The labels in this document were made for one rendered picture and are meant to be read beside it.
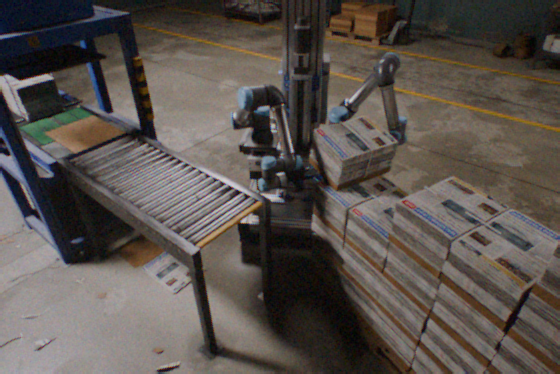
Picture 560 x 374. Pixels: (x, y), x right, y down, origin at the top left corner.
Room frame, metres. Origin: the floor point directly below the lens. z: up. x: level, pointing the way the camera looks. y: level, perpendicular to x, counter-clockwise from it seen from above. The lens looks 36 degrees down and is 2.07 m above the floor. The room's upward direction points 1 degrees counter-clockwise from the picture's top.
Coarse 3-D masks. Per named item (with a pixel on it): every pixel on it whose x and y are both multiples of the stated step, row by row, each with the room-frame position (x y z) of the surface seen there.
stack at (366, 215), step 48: (336, 192) 1.71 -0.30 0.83; (384, 192) 1.71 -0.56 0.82; (336, 240) 1.62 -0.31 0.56; (384, 240) 1.34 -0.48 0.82; (336, 288) 1.59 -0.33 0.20; (384, 288) 1.29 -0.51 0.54; (432, 288) 1.10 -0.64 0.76; (384, 336) 1.24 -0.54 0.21; (432, 336) 1.04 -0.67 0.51; (480, 336) 0.89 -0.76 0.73
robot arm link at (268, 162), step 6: (264, 162) 1.75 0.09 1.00; (270, 162) 1.74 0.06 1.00; (276, 162) 1.77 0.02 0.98; (282, 162) 1.78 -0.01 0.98; (264, 168) 1.74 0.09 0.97; (270, 168) 1.74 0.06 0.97; (276, 168) 1.75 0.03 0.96; (282, 168) 1.76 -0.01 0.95; (264, 174) 1.75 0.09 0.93; (270, 174) 1.74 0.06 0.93
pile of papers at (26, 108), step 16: (0, 80) 2.90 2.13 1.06; (16, 80) 2.90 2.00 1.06; (32, 80) 2.89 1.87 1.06; (48, 80) 2.90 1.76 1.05; (16, 96) 2.74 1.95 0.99; (32, 96) 2.78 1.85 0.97; (48, 96) 2.87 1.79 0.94; (16, 112) 2.86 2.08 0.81; (32, 112) 2.75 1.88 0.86; (48, 112) 2.84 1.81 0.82
